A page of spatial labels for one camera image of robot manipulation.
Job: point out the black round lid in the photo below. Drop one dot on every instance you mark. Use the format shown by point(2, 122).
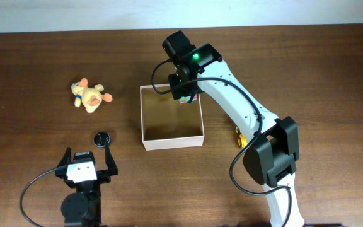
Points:
point(101, 139)

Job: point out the yellow plush duck toy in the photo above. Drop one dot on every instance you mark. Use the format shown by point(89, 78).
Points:
point(89, 97)

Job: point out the colourful puzzle cube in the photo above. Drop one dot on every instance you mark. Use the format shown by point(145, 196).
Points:
point(187, 99)

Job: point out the yellow grey toy truck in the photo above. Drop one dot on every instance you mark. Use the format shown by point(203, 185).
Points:
point(242, 142)

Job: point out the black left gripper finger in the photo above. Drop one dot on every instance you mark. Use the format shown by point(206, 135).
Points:
point(110, 162)
point(66, 159)

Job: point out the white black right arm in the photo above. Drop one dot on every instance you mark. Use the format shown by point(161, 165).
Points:
point(271, 149)

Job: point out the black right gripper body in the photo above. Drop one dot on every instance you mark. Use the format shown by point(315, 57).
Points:
point(178, 88)

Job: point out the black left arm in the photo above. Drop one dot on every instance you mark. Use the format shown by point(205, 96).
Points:
point(83, 208)

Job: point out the pink cardboard box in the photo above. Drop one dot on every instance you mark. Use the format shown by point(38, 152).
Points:
point(167, 123)

